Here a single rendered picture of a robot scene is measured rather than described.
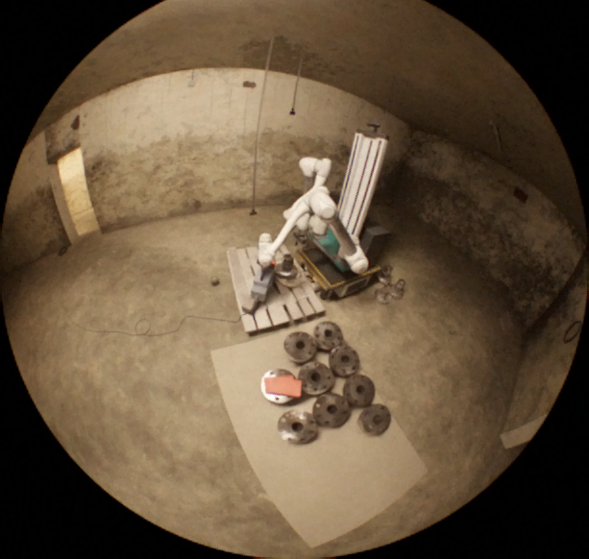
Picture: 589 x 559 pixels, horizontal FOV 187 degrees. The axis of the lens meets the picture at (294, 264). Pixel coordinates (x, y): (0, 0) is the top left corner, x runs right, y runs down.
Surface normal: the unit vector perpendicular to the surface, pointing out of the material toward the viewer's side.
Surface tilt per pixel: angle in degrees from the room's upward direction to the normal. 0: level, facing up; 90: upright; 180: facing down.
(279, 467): 0
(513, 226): 89
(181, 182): 90
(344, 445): 0
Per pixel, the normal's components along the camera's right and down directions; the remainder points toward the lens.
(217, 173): 0.39, 0.63
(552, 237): -0.91, 0.16
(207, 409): 0.14, -0.76
